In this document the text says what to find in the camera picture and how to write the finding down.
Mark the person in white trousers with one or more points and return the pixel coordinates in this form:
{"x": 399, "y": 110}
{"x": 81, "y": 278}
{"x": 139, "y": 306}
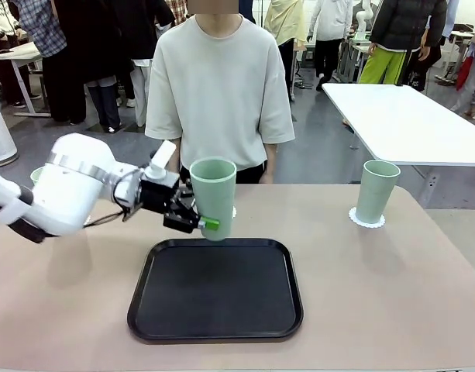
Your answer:
{"x": 144, "y": 27}

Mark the person's right forearm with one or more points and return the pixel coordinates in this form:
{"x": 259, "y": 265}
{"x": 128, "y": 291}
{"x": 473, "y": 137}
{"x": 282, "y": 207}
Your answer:
{"x": 178, "y": 149}

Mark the person in black printed trousers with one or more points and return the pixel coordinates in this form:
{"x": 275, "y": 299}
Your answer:
{"x": 423, "y": 73}

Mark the black plastic serving tray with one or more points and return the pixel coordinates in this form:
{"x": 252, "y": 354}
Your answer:
{"x": 217, "y": 294}

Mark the large white table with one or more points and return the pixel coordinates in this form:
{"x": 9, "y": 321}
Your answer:
{"x": 407, "y": 124}

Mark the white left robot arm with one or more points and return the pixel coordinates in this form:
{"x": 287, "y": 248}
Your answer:
{"x": 70, "y": 186}

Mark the person with red bag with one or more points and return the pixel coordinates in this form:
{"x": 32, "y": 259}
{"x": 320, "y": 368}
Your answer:
{"x": 471, "y": 77}

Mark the person in long black coat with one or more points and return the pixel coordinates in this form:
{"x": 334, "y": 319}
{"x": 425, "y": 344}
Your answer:
{"x": 93, "y": 42}

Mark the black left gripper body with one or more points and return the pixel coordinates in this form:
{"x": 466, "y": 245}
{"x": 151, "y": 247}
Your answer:
{"x": 159, "y": 193}

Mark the person in lime green trousers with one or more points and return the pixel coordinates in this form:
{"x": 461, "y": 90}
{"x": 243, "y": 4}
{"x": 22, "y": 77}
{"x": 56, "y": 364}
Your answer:
{"x": 407, "y": 23}

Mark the person's left forearm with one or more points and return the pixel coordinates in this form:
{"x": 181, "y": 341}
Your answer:
{"x": 271, "y": 159}

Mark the person in white jacket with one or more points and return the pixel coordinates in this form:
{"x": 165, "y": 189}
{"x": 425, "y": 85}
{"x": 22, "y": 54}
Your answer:
{"x": 330, "y": 23}

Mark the person in plaid shirt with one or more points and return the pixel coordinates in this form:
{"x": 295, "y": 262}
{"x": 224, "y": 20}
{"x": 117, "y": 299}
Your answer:
{"x": 43, "y": 31}

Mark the person in yellow garment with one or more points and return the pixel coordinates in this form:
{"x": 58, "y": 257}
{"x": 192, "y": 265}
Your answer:
{"x": 285, "y": 19}

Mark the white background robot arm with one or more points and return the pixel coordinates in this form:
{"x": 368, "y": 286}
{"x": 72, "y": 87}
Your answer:
{"x": 363, "y": 19}

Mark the person in patterned sweater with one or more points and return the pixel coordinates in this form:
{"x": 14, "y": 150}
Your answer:
{"x": 1, "y": 19}

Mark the person's left hand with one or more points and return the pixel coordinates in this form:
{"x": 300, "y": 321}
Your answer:
{"x": 268, "y": 179}

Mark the white standing desk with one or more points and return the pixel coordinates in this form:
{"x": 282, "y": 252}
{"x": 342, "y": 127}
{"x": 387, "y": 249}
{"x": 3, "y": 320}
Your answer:
{"x": 16, "y": 52}

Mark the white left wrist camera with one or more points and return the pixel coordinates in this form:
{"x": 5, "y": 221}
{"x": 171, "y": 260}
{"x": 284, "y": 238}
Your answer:
{"x": 163, "y": 157}

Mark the pale green plastic cup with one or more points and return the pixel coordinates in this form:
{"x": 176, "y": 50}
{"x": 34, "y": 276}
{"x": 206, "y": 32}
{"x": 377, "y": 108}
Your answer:
{"x": 35, "y": 176}
{"x": 376, "y": 193}
{"x": 215, "y": 197}

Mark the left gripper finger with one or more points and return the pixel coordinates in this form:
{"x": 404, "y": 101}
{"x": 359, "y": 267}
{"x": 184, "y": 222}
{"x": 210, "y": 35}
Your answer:
{"x": 186, "y": 193}
{"x": 181, "y": 221}

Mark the person in beige sweater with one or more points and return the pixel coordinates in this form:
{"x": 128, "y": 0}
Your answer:
{"x": 219, "y": 85}

